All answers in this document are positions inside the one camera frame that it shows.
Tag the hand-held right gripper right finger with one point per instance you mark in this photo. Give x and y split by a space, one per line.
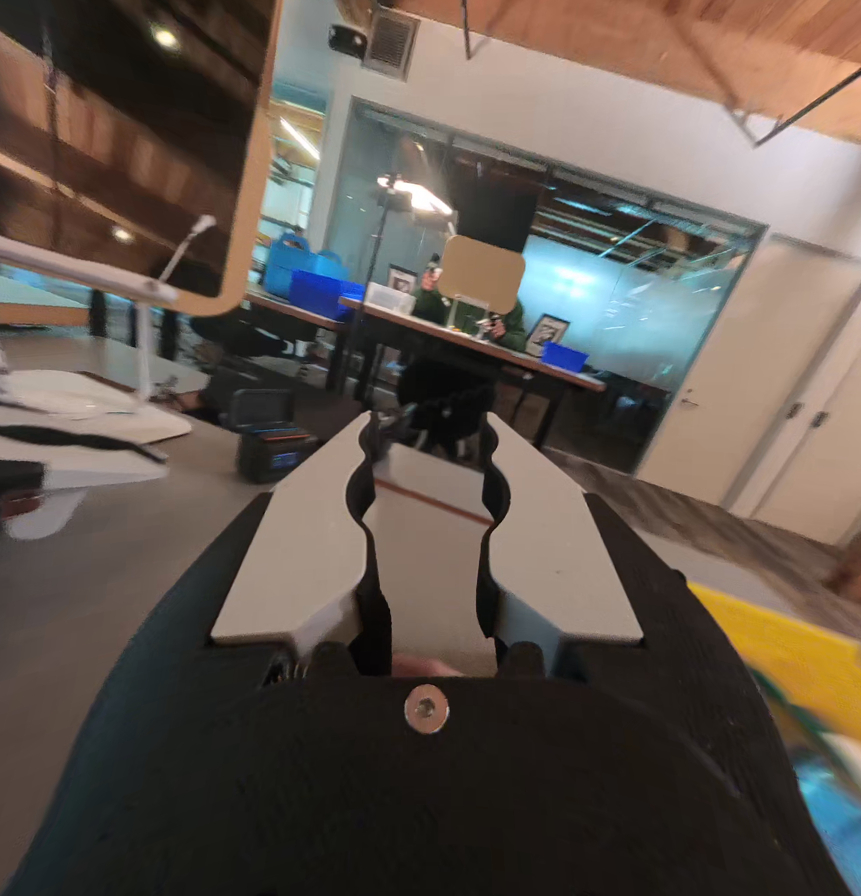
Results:
563 560

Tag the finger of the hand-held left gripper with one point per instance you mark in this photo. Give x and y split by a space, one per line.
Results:
87 465

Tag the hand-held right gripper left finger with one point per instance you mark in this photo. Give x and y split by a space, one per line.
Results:
297 560

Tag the black charging case with display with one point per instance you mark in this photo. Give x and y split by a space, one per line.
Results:
269 448

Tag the black office chair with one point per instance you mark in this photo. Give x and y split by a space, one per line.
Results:
444 399

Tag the small blue storage bin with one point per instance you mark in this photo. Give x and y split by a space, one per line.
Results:
564 355

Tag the framed picture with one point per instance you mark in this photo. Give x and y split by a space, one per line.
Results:
402 278
548 334

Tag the long wood-edged table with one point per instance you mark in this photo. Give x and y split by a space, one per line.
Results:
472 343

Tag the white door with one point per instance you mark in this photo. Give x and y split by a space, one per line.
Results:
738 392
829 455

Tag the yellow plastic bin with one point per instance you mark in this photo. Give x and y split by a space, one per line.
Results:
794 651

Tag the wood-edged side table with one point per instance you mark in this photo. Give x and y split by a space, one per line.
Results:
297 311

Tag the dark blue storage bin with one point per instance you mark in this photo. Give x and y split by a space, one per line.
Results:
325 294

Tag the white box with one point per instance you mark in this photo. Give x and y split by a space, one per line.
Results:
388 297

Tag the blue plastic container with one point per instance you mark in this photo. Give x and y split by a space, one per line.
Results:
294 262

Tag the black hanging panel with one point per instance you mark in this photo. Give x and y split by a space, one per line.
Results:
497 213

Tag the studio light on stand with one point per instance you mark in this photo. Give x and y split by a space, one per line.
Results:
416 196

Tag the metal ceiling rod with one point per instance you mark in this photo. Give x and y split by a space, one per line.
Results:
466 28
815 98

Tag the black wall speaker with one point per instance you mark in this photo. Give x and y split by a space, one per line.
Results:
347 40

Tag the wall air vent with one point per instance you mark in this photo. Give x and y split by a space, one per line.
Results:
390 43

